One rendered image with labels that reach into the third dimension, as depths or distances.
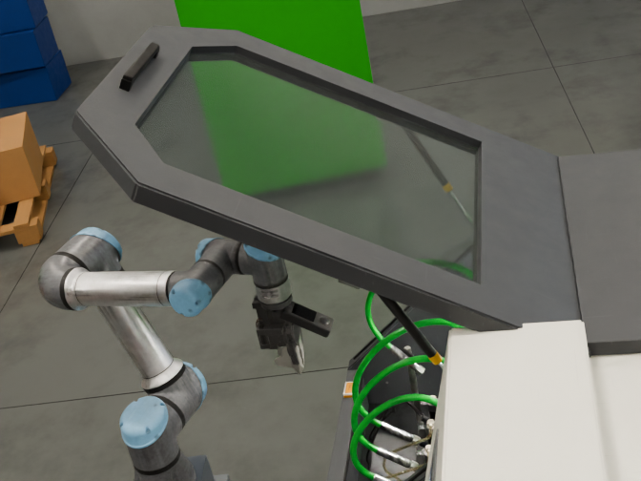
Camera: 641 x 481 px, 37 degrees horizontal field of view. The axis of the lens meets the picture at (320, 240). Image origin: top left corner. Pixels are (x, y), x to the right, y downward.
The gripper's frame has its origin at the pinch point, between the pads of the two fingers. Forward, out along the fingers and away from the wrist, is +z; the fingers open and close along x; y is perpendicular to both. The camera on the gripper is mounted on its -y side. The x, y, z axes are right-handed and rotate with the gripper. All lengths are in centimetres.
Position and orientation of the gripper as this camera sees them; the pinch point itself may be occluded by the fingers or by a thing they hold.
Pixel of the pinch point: (301, 367)
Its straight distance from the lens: 219.1
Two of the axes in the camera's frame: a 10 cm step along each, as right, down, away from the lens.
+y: -9.7, 0.8, 2.2
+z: 1.8, 8.5, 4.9
